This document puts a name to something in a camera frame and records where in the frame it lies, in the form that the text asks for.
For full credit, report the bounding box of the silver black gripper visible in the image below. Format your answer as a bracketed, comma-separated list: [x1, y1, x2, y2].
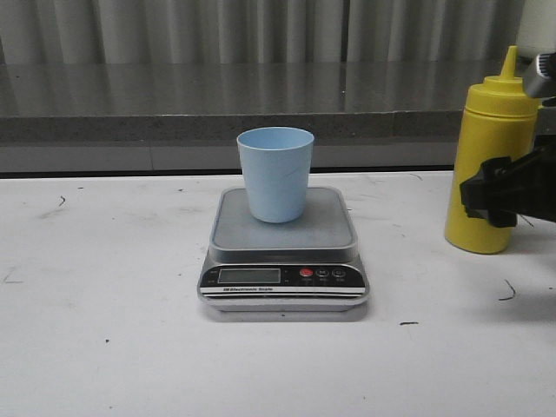
[460, 52, 555, 228]

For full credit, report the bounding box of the yellow squeeze bottle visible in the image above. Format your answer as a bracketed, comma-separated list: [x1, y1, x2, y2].
[444, 45, 539, 255]

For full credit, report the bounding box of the light blue plastic cup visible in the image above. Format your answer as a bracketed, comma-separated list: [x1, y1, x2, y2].
[236, 127, 314, 223]

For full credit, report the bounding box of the silver digital kitchen scale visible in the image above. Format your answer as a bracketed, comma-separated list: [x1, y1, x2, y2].
[197, 187, 370, 314]

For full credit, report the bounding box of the white container on counter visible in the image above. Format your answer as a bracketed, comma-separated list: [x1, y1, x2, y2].
[516, 0, 555, 59]

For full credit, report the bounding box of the stainless steel back counter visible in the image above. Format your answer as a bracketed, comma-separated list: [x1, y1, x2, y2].
[1, 60, 501, 175]

